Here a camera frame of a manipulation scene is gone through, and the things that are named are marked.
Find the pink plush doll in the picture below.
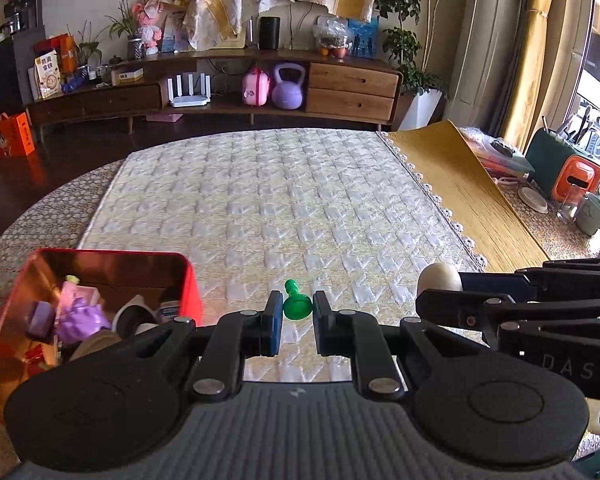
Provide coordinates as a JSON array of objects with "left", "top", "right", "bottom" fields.
[{"left": 132, "top": 0, "right": 174, "bottom": 56}]

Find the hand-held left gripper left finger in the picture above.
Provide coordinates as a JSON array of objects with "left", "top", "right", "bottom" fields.
[{"left": 130, "top": 290, "right": 284, "bottom": 404}]

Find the blue photo box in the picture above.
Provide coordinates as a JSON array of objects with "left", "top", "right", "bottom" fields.
[{"left": 347, "top": 17, "right": 380, "bottom": 59}]

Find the beige toy egg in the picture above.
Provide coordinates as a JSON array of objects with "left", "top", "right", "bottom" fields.
[{"left": 418, "top": 262, "right": 464, "bottom": 297}]

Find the black cylinder speaker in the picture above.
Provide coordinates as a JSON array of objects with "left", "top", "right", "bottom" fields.
[{"left": 258, "top": 16, "right": 282, "bottom": 51}]

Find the tall potted tree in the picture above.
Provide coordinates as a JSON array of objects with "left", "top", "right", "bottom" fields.
[{"left": 375, "top": 0, "right": 469, "bottom": 131}]

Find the small grey striped jar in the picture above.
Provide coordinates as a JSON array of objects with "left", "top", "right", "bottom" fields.
[{"left": 156, "top": 286, "right": 185, "bottom": 325}]

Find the green plastic pawn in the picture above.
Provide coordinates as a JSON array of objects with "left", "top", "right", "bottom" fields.
[{"left": 283, "top": 278, "right": 313, "bottom": 320}]

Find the white standing air conditioner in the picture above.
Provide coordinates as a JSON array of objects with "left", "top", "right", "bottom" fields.
[{"left": 442, "top": 0, "right": 521, "bottom": 129}]

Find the clear drinking glass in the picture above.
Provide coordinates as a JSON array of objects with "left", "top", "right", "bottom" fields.
[{"left": 556, "top": 187, "right": 581, "bottom": 222}]

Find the wooden media cabinet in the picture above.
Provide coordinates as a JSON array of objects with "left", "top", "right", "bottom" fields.
[{"left": 25, "top": 49, "right": 404, "bottom": 134}]

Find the clear bag of fruit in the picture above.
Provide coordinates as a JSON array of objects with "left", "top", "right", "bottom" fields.
[{"left": 313, "top": 16, "right": 351, "bottom": 59}]

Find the white router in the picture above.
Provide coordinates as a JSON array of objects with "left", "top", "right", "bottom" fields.
[{"left": 167, "top": 73, "right": 212, "bottom": 109}]

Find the yellow wood-grain mat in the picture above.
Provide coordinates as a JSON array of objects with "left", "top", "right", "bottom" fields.
[{"left": 377, "top": 120, "right": 564, "bottom": 274}]

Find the purple spiky toy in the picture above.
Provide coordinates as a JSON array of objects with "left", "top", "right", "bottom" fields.
[{"left": 55, "top": 296, "right": 112, "bottom": 346}]

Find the orange carton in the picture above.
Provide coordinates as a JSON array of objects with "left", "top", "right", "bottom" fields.
[{"left": 34, "top": 34, "right": 76, "bottom": 74}]

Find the round white lid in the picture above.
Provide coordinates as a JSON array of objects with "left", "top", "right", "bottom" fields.
[{"left": 517, "top": 186, "right": 550, "bottom": 214}]

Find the printed cereal bag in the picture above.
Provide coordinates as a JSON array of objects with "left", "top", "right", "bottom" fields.
[{"left": 34, "top": 55, "right": 64, "bottom": 100}]

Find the green and orange organizer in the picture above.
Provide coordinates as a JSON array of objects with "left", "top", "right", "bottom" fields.
[{"left": 524, "top": 127, "right": 600, "bottom": 211}]

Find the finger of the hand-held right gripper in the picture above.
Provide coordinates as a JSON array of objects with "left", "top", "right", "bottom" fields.
[
  {"left": 459, "top": 258, "right": 600, "bottom": 303},
  {"left": 415, "top": 289, "right": 600, "bottom": 349}
]

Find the black cabinet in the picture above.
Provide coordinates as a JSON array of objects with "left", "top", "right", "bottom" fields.
[{"left": 0, "top": 30, "right": 46, "bottom": 119}]

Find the small potted plant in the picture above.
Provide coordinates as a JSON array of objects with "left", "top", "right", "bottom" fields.
[{"left": 67, "top": 22, "right": 104, "bottom": 79}]

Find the cream quilted mat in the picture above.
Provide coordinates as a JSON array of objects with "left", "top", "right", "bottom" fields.
[{"left": 77, "top": 129, "right": 489, "bottom": 387}]

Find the illustrated picture card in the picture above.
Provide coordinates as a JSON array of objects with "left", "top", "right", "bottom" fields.
[{"left": 160, "top": 10, "right": 189, "bottom": 54}]

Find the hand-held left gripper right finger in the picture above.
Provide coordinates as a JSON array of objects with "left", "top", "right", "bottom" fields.
[{"left": 311, "top": 290, "right": 462, "bottom": 404}]

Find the pink ribbed tray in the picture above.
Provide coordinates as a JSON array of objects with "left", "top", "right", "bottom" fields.
[{"left": 60, "top": 280, "right": 101, "bottom": 311}]

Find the lace pattern tablecloth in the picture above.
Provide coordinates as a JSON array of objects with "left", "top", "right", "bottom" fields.
[{"left": 0, "top": 160, "right": 600, "bottom": 480}]

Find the red tin box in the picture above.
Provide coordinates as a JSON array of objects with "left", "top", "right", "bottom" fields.
[{"left": 0, "top": 247, "right": 204, "bottom": 427}]

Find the pile of plastic packets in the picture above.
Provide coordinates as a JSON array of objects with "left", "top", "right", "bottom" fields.
[{"left": 457, "top": 126, "right": 536, "bottom": 181}]

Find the green mug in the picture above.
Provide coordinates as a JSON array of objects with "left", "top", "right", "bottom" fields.
[{"left": 575, "top": 192, "right": 600, "bottom": 237}]

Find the pink toy case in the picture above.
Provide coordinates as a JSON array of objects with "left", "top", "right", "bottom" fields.
[{"left": 242, "top": 66, "right": 272, "bottom": 107}]

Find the small red case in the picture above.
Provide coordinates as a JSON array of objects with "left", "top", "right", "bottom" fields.
[{"left": 24, "top": 345, "right": 59, "bottom": 379}]

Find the purple block toy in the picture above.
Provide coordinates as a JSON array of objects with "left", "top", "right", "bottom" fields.
[{"left": 27, "top": 301, "right": 57, "bottom": 340}]

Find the plant in striped pot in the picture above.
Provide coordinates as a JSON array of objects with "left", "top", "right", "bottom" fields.
[{"left": 105, "top": 0, "right": 146, "bottom": 61}]

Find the yellow curtain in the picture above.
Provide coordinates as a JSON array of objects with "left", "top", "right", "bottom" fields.
[{"left": 500, "top": 0, "right": 596, "bottom": 156}]

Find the yellow and white box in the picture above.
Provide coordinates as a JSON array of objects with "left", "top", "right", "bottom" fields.
[{"left": 111, "top": 67, "right": 145, "bottom": 86}]

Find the purple kettlebell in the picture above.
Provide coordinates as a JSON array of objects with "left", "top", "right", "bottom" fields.
[{"left": 271, "top": 62, "right": 309, "bottom": 110}]

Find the black coffee machine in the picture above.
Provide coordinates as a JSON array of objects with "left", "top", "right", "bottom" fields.
[{"left": 0, "top": 0, "right": 44, "bottom": 41}]

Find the orange gift bag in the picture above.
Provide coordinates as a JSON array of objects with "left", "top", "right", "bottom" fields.
[{"left": 0, "top": 112, "right": 35, "bottom": 160}]

